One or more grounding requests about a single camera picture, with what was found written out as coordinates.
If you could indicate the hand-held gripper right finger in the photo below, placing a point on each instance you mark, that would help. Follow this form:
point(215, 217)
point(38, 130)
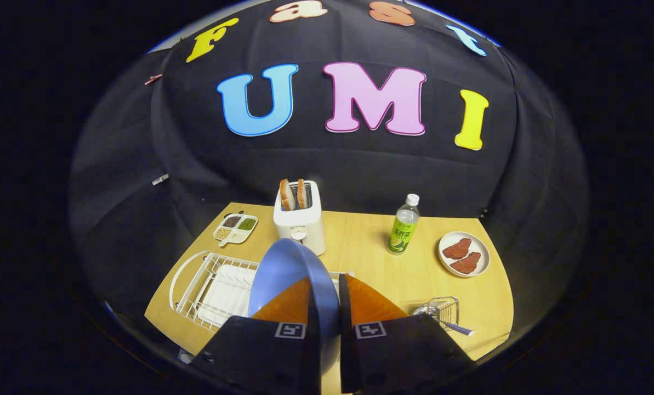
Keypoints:
point(403, 351)

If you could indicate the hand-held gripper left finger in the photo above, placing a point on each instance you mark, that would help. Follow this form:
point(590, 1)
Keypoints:
point(261, 351)

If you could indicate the blue plate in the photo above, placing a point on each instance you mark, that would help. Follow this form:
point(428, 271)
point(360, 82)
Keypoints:
point(288, 269)

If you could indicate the white round dish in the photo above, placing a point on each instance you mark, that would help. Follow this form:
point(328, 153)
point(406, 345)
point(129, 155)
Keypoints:
point(483, 263)

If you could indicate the brown meat patty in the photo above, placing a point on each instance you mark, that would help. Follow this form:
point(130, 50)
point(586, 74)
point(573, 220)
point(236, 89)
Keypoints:
point(458, 248)
point(466, 263)

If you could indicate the white compartment tray with beans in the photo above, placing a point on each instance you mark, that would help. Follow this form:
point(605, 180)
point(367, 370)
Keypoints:
point(240, 237)

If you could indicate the green label drink bottle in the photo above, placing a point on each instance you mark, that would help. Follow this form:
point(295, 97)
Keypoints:
point(403, 230)

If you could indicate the white toaster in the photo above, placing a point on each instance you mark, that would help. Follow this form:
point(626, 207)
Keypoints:
point(305, 225)

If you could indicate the toasted bread slice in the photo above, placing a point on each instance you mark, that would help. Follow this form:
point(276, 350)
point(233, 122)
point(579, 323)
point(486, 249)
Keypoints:
point(287, 196)
point(302, 193)

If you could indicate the black backdrop cloth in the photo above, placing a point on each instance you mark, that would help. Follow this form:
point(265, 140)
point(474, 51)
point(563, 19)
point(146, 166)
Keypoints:
point(359, 164)

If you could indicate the white clip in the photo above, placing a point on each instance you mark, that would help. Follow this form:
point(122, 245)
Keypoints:
point(160, 179)

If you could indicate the pink clip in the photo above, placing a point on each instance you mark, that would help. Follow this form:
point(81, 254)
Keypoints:
point(153, 79)

